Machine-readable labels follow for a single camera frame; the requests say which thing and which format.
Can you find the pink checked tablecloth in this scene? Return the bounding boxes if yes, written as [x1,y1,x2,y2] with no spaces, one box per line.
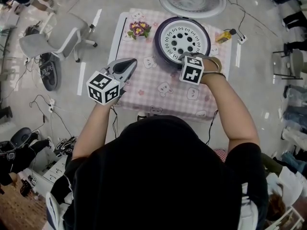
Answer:
[107,8,232,122]

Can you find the grey black-legged chair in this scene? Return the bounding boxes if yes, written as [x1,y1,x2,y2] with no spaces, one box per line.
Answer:
[272,48,305,80]

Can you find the white perforated steamer tray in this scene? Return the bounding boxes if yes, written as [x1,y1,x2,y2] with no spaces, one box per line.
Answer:
[160,21,207,61]

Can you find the person's left forearm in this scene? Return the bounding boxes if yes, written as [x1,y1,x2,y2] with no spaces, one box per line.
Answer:
[71,101,113,160]

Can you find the person's right forearm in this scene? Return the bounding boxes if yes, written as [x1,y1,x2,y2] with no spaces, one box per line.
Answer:
[200,63,261,153]

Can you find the yellow oil bottle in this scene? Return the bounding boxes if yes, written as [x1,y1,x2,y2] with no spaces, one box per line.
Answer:
[215,28,237,44]

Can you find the white grey office chair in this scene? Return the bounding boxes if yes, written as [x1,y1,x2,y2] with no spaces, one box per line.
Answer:
[19,12,98,62]

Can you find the potted purple flowers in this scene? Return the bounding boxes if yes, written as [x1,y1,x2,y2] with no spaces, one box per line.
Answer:
[127,21,152,40]

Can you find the white low cabinet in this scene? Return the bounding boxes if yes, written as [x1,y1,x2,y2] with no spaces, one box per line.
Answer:
[42,155,70,184]

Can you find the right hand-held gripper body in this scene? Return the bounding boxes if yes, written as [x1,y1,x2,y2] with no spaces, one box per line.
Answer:
[179,53,209,84]

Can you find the black gear bag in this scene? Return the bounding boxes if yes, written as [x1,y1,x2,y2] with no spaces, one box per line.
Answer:
[39,52,59,92]

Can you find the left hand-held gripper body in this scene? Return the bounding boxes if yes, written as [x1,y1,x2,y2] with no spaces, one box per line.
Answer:
[86,66,129,106]

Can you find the dark blue rice cooker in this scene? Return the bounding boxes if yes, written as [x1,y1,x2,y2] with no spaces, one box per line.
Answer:
[154,0,227,69]

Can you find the person's black shirt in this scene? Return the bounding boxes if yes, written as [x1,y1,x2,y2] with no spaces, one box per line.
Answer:
[50,115,269,230]

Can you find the black round seat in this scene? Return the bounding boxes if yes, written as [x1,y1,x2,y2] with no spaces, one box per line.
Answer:
[11,127,33,146]

